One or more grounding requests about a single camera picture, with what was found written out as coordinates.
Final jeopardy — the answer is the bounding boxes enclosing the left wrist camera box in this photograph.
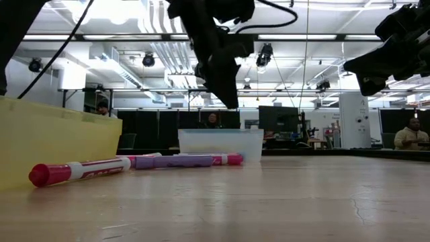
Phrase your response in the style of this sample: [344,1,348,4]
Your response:
[201,0,256,24]

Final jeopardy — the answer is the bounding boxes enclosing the person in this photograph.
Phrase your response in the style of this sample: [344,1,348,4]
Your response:
[393,117,430,151]
[201,112,224,130]
[95,100,118,119]

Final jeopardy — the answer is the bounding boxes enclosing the wide black partition panels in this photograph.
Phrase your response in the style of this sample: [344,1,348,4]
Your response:
[116,110,241,151]

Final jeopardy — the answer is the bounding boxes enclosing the slim red Expo marker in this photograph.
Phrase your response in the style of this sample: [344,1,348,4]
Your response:
[28,157,132,188]

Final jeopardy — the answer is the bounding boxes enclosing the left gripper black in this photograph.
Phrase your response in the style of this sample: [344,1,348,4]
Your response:
[167,0,255,109]

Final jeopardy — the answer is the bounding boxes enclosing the pink highlighter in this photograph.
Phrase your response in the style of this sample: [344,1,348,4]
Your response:
[116,152,163,161]

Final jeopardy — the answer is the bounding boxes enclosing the clear plastic bin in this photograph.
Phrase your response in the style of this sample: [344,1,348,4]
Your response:
[177,128,265,163]

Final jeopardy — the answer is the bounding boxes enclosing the black aluminium table frame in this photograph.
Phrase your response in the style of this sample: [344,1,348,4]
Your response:
[116,147,430,162]

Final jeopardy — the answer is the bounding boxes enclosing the yellow plastic bin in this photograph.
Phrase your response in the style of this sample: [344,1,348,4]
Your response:
[0,96,124,191]

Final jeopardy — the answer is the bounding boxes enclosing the magenta stubby Expo marker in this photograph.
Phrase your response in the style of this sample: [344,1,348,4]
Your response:
[179,152,245,167]

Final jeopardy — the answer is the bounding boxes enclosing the black overhead rig beam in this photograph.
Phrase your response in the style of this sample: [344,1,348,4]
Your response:
[19,32,384,43]

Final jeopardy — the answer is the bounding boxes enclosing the bluish purple highlighter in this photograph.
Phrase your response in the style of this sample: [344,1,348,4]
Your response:
[133,155,215,170]

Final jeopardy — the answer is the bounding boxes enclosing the black pipe truss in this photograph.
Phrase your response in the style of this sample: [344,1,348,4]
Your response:
[56,86,340,110]

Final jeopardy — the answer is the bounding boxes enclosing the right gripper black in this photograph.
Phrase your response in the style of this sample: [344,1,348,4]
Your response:
[343,40,430,97]

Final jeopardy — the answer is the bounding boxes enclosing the grey chair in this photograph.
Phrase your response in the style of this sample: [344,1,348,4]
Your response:
[118,132,138,151]

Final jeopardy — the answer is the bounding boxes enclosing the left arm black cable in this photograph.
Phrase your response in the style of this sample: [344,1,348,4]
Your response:
[16,0,299,100]

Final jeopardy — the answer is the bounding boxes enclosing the narrow black partition panel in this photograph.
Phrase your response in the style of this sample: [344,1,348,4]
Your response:
[379,109,430,144]

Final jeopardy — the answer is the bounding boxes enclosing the black monitor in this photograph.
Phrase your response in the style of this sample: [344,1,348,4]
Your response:
[258,106,300,134]

